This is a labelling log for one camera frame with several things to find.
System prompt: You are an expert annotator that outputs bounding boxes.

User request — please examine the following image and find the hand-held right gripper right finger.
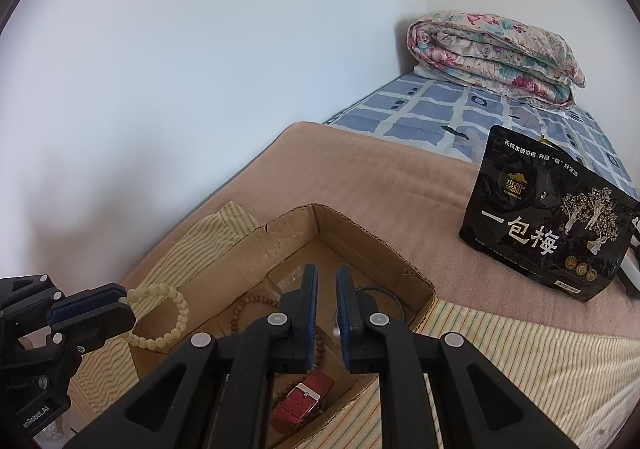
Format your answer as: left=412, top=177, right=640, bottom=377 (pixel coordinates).
left=335, top=265, right=581, bottom=449

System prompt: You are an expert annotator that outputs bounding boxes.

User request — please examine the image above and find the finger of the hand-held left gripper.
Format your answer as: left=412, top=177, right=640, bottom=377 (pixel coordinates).
left=50, top=283, right=129, bottom=323
left=54, top=304, right=137, bottom=354

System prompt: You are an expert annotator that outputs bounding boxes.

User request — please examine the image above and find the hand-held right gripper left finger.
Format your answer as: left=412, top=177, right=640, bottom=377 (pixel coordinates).
left=62, top=264, right=321, bottom=449

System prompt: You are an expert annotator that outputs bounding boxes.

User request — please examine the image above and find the dark thin bangle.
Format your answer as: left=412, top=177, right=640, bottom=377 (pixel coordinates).
left=355, top=285, right=406, bottom=325

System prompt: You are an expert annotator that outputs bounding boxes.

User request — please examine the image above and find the cardboard box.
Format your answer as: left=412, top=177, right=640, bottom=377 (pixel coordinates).
left=129, top=203, right=436, bottom=449

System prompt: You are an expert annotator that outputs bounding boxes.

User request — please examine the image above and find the brown wooden bead necklace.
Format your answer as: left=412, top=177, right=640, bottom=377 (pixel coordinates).
left=230, top=294, right=328, bottom=405

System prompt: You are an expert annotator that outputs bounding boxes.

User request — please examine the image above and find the white bead bracelet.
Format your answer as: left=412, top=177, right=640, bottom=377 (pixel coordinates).
left=120, top=283, right=192, bottom=350

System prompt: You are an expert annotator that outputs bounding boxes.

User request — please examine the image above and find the red watch strap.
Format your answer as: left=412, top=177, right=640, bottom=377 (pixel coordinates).
left=271, top=371, right=336, bottom=430

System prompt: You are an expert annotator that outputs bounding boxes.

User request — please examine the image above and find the tan blanket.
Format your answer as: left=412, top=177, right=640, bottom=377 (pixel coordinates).
left=122, top=122, right=640, bottom=345

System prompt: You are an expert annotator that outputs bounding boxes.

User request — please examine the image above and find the blue checked bed sheet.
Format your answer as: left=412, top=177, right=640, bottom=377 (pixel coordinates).
left=322, top=69, right=640, bottom=202

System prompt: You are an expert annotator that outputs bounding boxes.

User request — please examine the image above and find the yellow striped cloth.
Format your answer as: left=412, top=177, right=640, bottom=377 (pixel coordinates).
left=67, top=202, right=640, bottom=449

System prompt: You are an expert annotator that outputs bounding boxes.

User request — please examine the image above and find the black snack bag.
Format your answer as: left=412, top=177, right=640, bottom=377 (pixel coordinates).
left=459, top=124, right=640, bottom=302

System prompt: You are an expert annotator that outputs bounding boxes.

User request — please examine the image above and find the folded floral quilt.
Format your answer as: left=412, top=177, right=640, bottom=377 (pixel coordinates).
left=406, top=12, right=586, bottom=109

